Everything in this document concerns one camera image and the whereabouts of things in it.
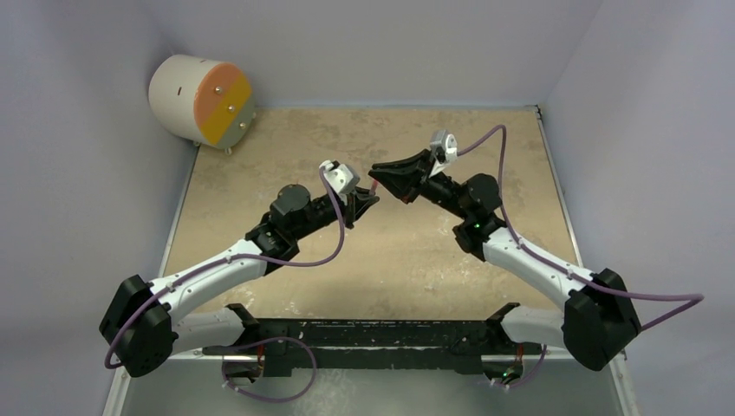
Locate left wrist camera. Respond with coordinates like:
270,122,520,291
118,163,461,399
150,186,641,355
319,160,361,204

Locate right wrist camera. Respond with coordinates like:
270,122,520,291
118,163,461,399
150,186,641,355
429,129,459,178

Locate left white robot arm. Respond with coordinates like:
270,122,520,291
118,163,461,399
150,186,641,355
99,185,380,377

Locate round mini drawer cabinet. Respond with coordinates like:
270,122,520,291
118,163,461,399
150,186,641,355
147,54,256,155

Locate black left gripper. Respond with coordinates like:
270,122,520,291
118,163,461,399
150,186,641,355
291,184,377,241

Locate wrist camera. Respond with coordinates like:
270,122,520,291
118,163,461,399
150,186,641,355
429,129,459,178
319,160,361,204

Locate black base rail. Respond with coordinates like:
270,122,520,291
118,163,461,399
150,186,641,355
213,305,541,379

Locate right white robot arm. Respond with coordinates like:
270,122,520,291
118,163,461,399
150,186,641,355
368,150,641,371

